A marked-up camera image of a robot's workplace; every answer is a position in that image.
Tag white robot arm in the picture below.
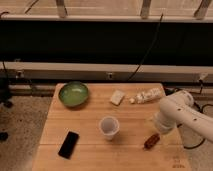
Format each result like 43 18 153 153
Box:
153 90 213 143

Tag black floor cables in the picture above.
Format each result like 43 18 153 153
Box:
164 87 213 150

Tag black rectangular phone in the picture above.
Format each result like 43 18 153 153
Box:
58 131 79 159

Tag wooden table board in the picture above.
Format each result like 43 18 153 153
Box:
32 83 191 171

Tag green bowl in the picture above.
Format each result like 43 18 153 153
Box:
58 81 89 107

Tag white sponge block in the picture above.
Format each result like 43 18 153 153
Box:
110 90 125 106

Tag grey metal rail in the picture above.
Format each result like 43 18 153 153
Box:
0 60 213 83

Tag white crumpled tube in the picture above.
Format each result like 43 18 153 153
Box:
129 88 162 104

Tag red-brown pepper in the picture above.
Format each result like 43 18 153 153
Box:
144 133 160 149

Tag black hanging cable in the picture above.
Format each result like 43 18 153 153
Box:
126 12 165 82

